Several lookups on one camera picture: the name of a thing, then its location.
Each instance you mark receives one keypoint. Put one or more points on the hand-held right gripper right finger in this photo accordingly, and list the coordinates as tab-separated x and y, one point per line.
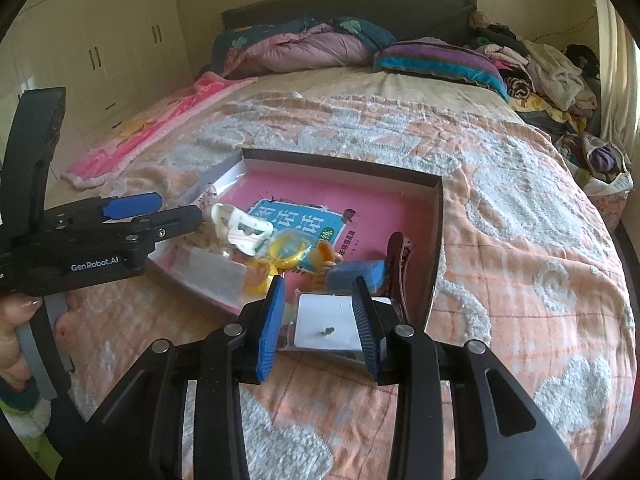
365	332

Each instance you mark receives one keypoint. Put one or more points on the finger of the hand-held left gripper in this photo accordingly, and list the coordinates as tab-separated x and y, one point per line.
175	220
135	204

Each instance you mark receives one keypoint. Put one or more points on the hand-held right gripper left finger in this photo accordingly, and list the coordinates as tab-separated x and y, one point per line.
267	327

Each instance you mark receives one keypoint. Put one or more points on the white earring card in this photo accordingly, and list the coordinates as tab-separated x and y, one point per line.
325	315

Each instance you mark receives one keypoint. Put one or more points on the white hair clip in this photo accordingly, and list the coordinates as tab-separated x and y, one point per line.
235	220

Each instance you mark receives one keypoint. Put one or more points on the yellow hair clip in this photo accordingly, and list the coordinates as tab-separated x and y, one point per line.
287	260

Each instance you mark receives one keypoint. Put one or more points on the brown hair claw clip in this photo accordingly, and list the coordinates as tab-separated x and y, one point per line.
397	260

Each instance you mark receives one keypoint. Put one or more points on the pink-lined cardboard box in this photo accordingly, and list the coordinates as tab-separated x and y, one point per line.
300	185

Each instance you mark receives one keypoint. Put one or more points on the person's left forearm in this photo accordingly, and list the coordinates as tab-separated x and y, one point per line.
25	420

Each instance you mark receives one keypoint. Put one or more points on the blue velvet jewelry pad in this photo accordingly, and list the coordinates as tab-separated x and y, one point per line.
355	272

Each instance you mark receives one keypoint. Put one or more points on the person's left hand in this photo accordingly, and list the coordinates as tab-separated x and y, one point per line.
12	322

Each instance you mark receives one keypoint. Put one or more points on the clear plastic bag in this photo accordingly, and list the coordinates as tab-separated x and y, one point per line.
210	270

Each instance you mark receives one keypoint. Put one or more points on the pink cartoon blanket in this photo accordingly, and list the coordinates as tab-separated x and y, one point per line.
150	120

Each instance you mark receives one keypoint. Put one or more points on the orange hair claw clip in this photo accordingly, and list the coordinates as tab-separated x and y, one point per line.
325	255

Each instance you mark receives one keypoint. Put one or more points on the cream wardrobe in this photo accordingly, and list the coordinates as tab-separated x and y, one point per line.
100	35

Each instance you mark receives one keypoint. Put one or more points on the small white wad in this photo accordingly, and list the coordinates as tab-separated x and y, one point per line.
296	94

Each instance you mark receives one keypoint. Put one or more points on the peach floral bedspread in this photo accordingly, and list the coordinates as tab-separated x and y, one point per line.
500	210

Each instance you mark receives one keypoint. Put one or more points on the pink and blue quilt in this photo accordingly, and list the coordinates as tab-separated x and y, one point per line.
310	50

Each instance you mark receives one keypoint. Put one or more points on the beige bed sheet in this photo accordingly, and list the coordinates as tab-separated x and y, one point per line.
350	85

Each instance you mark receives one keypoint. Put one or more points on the pink floral fabric cover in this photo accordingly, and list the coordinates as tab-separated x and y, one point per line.
607	210

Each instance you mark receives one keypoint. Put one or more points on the dark grey headboard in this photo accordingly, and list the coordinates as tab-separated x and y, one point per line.
350	7

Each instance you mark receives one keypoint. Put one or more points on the purple and teal striped pillow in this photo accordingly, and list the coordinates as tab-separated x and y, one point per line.
440	62

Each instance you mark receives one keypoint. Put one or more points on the fabric bag of clothes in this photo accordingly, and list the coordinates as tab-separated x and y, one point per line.
605	160

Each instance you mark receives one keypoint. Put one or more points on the pile of clothes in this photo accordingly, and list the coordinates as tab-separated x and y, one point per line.
545	75

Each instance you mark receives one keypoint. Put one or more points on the cream curtain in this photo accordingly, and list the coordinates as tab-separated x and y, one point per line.
615	60

